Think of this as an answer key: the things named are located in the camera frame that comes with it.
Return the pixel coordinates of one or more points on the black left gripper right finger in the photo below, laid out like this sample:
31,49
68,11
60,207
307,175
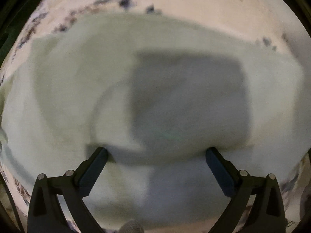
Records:
267,213

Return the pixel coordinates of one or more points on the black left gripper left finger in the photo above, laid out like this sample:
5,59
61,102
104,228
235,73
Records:
45,213

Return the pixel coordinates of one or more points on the pale green white pants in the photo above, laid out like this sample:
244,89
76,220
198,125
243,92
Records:
156,92

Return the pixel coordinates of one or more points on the floral patterned bed sheet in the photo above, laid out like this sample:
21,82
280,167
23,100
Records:
269,24

